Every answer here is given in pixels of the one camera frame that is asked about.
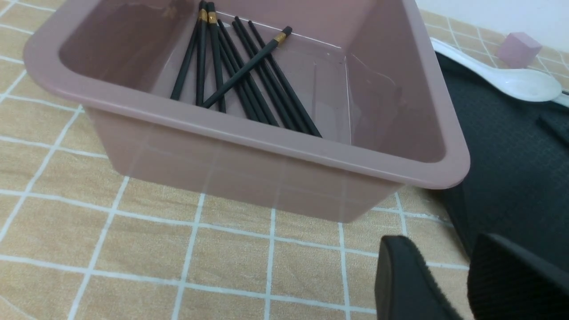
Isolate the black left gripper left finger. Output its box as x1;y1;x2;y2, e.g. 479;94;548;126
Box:
375;236;462;320

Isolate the pink cube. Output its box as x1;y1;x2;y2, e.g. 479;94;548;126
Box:
496;32;543;69

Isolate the black chopstick bin right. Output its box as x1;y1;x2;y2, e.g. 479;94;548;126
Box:
247;20;322;138

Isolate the black chopstick bin middle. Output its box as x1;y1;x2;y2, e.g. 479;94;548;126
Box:
217;19;279;127

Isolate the pink plastic bin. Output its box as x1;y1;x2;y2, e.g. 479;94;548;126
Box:
23;0;471;222

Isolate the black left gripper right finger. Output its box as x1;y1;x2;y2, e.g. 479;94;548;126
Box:
468;234;569;320

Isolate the crossing black chopstick in bin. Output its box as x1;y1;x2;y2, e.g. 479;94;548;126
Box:
201;26;293;108

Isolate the black octagonal tray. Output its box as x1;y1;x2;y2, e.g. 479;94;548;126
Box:
433;53;569;272

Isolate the black chopstick bin left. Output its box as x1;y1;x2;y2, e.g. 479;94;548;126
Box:
169;0;207;101

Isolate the white spoon far left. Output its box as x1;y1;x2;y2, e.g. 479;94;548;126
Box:
430;38;568;107

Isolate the black chopstick bin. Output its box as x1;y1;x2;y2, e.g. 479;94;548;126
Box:
217;19;279;127
247;20;322;138
206;2;223;90
169;0;207;101

